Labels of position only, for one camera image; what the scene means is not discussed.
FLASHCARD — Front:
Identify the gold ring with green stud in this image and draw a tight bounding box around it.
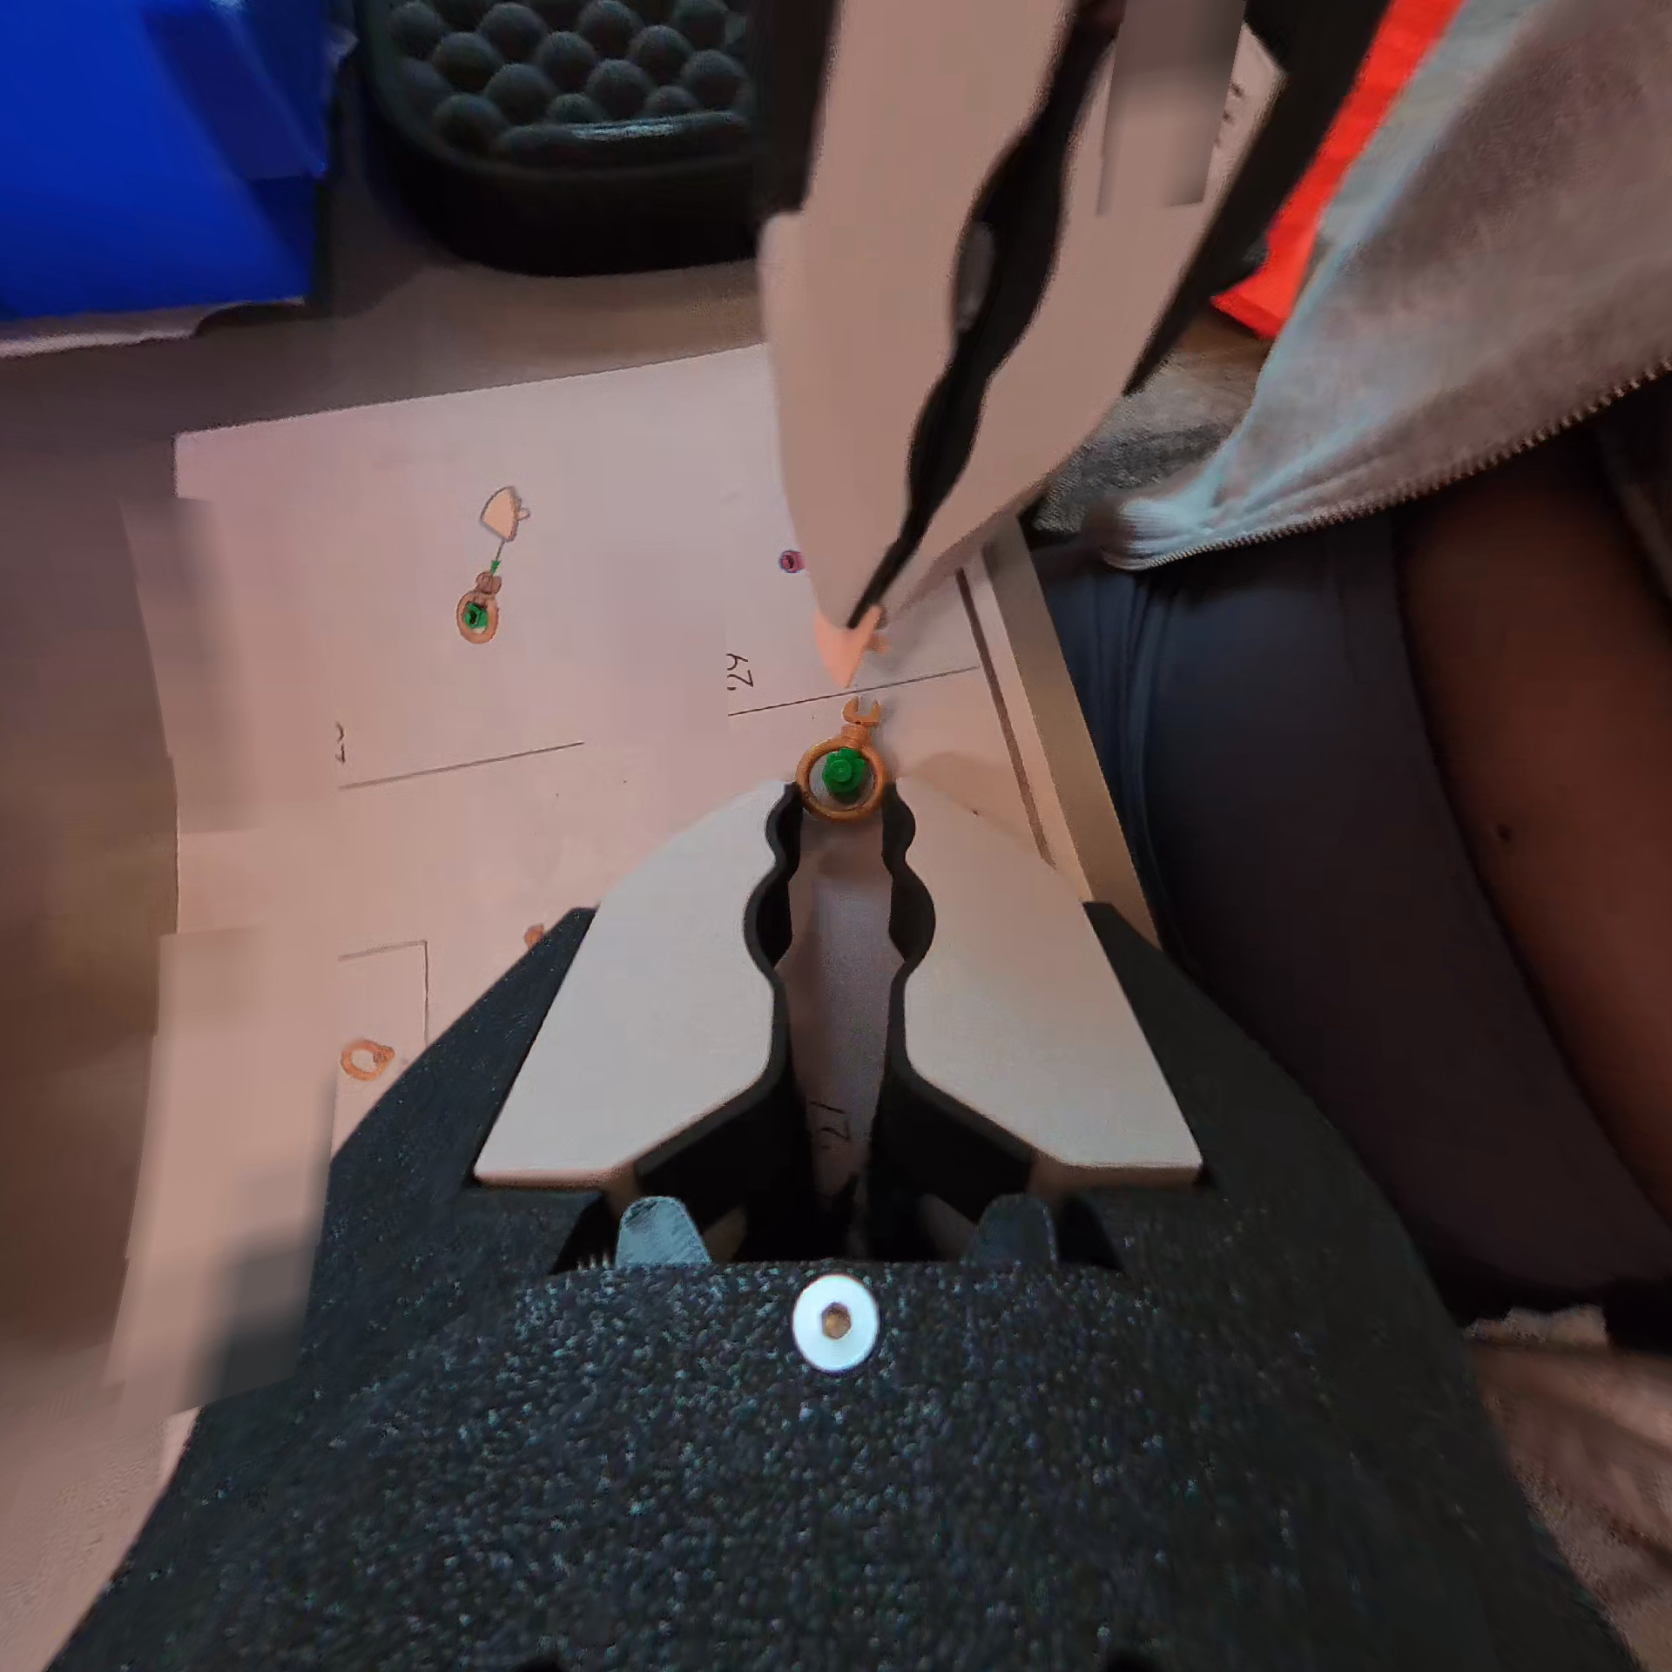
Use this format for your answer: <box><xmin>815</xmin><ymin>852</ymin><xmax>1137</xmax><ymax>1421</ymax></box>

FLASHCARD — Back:
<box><xmin>795</xmin><ymin>696</ymin><xmax>890</xmax><ymax>824</ymax></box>

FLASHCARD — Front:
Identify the blue plastic bin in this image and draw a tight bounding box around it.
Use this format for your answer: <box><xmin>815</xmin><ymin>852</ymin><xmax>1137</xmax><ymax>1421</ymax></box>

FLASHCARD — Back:
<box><xmin>0</xmin><ymin>0</ymin><xmax>357</xmax><ymax>328</ymax></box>

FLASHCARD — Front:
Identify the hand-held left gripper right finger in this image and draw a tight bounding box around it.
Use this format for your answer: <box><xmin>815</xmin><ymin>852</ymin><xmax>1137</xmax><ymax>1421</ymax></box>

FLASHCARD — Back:
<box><xmin>884</xmin><ymin>776</ymin><xmax>1207</xmax><ymax>1196</ymax></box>

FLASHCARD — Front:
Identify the building instruction booklet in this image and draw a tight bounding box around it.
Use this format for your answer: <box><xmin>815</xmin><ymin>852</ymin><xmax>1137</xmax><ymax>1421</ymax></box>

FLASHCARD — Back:
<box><xmin>170</xmin><ymin>346</ymin><xmax>1048</xmax><ymax>1178</ymax></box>

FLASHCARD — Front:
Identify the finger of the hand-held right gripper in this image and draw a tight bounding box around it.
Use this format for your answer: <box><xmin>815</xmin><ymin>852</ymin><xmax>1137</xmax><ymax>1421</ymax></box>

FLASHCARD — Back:
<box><xmin>753</xmin><ymin>0</ymin><xmax>1081</xmax><ymax>613</ymax></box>
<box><xmin>860</xmin><ymin>0</ymin><xmax>1390</xmax><ymax>629</ymax></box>

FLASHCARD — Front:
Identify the pale desk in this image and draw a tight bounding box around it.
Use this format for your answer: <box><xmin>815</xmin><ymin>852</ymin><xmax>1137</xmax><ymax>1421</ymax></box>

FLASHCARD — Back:
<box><xmin>0</xmin><ymin>260</ymin><xmax>1165</xmax><ymax>1672</ymax></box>

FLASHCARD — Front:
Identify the red cloth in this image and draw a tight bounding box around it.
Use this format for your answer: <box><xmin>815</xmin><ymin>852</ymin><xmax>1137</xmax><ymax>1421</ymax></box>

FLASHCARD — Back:
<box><xmin>1213</xmin><ymin>0</ymin><xmax>1468</xmax><ymax>344</ymax></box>

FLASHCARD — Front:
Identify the small pale pink brick piece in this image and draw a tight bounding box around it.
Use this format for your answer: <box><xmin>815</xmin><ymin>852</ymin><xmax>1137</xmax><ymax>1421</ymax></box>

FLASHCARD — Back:
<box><xmin>813</xmin><ymin>607</ymin><xmax>892</xmax><ymax>690</ymax></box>

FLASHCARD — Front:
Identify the person's bare leg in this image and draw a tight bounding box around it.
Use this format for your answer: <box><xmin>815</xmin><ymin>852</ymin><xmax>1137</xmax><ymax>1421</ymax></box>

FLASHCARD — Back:
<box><xmin>1404</xmin><ymin>444</ymin><xmax>1672</xmax><ymax>1262</ymax></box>

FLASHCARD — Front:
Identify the grey zip jacket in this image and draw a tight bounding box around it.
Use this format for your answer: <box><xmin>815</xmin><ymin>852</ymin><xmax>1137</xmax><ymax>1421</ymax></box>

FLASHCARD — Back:
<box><xmin>1046</xmin><ymin>0</ymin><xmax>1672</xmax><ymax>569</ymax></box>

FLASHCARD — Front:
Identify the beige knit cloth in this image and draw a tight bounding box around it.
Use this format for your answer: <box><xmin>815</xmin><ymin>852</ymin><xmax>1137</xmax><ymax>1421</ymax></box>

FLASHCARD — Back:
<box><xmin>1464</xmin><ymin>1305</ymin><xmax>1672</xmax><ymax>1672</ymax></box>

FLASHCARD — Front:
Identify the black bumpy foam pad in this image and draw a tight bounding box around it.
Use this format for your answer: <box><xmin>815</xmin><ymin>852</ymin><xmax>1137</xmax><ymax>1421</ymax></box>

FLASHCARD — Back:
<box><xmin>359</xmin><ymin>0</ymin><xmax>773</xmax><ymax>278</ymax></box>

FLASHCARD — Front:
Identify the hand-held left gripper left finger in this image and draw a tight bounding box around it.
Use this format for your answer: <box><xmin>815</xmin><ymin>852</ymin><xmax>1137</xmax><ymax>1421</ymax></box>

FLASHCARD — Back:
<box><xmin>470</xmin><ymin>776</ymin><xmax>805</xmax><ymax>1192</ymax></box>

